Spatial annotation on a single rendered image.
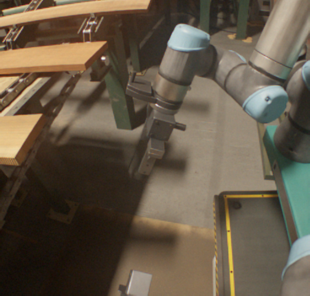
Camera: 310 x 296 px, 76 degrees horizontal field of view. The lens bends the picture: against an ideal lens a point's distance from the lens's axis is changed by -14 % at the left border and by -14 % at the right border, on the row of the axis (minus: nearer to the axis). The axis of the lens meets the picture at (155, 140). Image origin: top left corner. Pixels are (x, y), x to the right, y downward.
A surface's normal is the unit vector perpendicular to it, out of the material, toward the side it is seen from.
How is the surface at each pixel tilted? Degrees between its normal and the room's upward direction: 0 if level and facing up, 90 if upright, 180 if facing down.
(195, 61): 90
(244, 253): 0
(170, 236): 0
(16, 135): 0
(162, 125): 82
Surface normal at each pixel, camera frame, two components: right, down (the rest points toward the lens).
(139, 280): 0.29, -0.52
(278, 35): -0.69, 0.29
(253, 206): -0.08, -0.70
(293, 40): -0.13, 0.59
